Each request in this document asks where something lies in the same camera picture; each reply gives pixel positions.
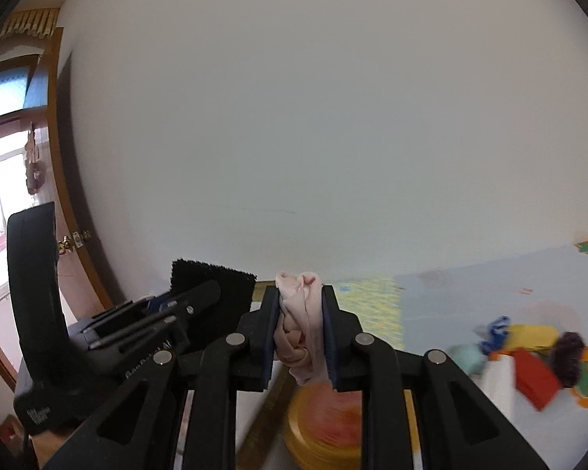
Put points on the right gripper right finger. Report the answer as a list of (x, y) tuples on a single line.
[(425, 399)]

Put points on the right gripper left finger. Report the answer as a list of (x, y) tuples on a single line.
[(179, 407)]

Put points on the white textured sponge cloth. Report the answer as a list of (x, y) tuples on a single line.
[(498, 383)]

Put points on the purple knitted scrunchie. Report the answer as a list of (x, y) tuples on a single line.
[(565, 358)]

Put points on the black fuzzy cloth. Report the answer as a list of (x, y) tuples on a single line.
[(213, 298)]

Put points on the pink cloth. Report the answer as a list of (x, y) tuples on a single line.
[(299, 334)]

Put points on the yellow cloth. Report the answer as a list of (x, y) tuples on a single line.
[(532, 338)]

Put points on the teal soft object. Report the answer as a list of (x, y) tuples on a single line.
[(468, 357)]

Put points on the red felt block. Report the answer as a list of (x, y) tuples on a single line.
[(534, 379)]

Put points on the yellow round lidded container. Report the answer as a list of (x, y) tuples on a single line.
[(323, 428)]

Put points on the yellow blue tissue pack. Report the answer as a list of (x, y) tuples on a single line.
[(376, 303)]

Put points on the persimmon print tablecloth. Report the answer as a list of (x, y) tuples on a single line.
[(441, 309)]

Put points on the gold metal tin box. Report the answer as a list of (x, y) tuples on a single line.
[(260, 420)]

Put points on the brown hanging ornament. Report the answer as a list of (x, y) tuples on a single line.
[(34, 166)]

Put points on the wooden door frame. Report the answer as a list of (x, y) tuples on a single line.
[(33, 89)]

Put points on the brass door handle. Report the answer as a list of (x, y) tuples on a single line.
[(76, 240)]

